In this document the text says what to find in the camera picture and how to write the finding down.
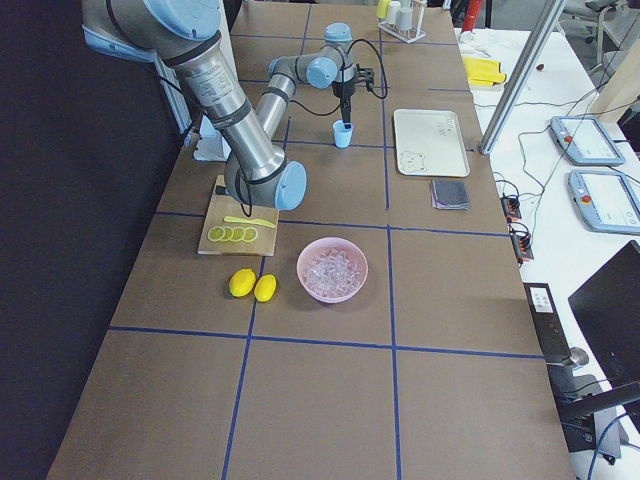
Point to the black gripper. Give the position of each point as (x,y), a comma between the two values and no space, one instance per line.
(343,91)

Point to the clear ice cubes pile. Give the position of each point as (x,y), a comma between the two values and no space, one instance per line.
(332,273)

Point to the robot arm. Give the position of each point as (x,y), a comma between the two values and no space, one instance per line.
(258,172)
(332,66)

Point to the light blue cup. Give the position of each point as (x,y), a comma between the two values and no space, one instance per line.
(342,134)

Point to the yellow cup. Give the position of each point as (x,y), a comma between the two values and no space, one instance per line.
(382,9)

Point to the cream bear tray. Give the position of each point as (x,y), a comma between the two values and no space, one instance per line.
(429,143)

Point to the grey folded cloth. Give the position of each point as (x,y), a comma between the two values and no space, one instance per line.
(449,195)

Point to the yellow cloth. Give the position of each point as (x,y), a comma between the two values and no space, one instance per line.
(482,72)

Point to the wooden cutting board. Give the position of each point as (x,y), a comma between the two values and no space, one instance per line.
(228,231)

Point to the lemon slice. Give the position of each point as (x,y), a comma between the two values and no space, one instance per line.
(216,234)
(237,234)
(250,234)

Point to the pink bowl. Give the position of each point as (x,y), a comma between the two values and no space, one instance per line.
(326,243)

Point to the yellow plastic knife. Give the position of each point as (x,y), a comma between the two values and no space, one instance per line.
(249,221)

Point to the red object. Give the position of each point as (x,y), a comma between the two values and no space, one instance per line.
(471,15)

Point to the orange usb hub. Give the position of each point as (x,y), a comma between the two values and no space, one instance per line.
(521,239)
(510,206)

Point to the whole lemon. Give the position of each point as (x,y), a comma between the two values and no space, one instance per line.
(242,282)
(265,288)

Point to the upper teach pendant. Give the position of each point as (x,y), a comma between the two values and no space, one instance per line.
(585,142)

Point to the teach pendant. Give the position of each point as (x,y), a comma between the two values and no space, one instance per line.
(605,201)
(585,142)

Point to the grey office chair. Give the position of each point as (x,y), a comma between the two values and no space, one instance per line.
(615,21)

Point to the lower teach pendant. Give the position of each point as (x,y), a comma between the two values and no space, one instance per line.
(605,201)

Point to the black power strip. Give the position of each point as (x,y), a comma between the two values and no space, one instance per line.
(549,331)

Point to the black monitor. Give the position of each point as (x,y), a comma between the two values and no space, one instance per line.
(606,308)

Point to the white wire cup rack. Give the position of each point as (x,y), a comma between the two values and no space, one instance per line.
(416,33)

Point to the aluminium frame post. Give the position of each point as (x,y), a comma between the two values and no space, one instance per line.
(532,49)

